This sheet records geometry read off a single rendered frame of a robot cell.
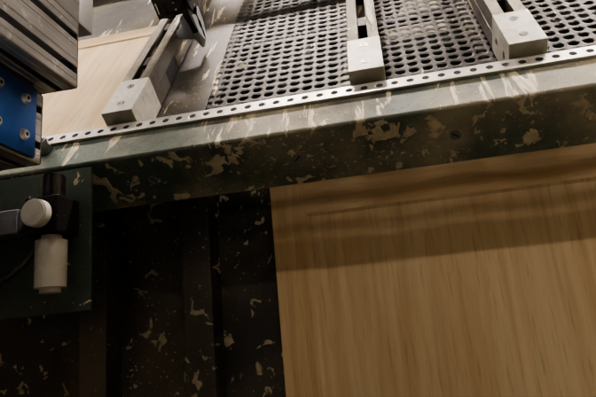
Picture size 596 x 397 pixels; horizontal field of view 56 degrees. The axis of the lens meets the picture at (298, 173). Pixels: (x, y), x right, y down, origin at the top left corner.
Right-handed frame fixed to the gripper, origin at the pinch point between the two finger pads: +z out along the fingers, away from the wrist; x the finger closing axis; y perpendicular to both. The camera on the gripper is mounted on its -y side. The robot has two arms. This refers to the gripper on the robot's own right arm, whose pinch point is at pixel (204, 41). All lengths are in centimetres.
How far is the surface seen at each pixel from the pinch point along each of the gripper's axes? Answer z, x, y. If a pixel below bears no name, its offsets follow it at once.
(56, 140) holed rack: -4.1, 41.9, 19.1
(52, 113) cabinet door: -0.6, 23.0, 30.7
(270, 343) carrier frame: 39, 59, -11
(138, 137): -2.8, 44.5, 2.2
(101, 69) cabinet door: -0.3, 3.8, 26.1
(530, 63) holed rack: 0, 41, -64
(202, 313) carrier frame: 30, 58, 0
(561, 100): 2, 49, -66
